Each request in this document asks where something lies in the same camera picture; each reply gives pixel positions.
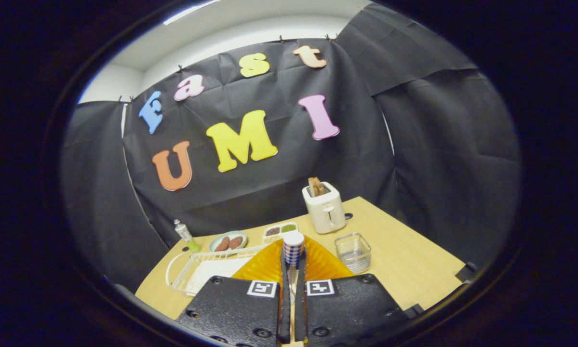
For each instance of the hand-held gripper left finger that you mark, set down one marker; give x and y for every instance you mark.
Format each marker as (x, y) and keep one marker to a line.
(231, 313)

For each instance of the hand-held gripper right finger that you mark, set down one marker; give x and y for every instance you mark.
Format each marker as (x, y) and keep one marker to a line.
(351, 313)

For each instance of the light green plate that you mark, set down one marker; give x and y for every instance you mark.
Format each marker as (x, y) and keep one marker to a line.
(227, 233)

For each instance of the black table edge clamp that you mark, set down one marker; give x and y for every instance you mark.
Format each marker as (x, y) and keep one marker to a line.
(414, 311)
(465, 271)

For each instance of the brown meat piece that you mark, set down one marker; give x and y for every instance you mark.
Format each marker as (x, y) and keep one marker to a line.
(221, 244)
(236, 242)

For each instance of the white and green tube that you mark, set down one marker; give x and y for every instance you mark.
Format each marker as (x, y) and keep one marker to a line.
(186, 236)

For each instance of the white divided tray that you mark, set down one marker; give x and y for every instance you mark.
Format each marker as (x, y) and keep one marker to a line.
(279, 236)

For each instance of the dark red beans pile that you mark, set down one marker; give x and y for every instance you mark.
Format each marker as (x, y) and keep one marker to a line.
(273, 231)

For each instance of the green beans pile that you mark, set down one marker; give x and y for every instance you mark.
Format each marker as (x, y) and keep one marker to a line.
(288, 228)

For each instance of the white toaster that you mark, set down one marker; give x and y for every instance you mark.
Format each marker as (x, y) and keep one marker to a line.
(325, 212)

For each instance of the bread slice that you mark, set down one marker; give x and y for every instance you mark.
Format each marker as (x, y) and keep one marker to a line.
(313, 187)
(322, 187)

